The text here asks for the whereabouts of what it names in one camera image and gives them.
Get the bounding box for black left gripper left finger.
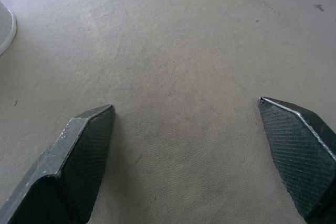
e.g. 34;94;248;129
0;104;116;224

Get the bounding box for white plate edge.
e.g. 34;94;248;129
0;1;17;56

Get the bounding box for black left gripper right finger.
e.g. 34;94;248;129
257;97;336;224

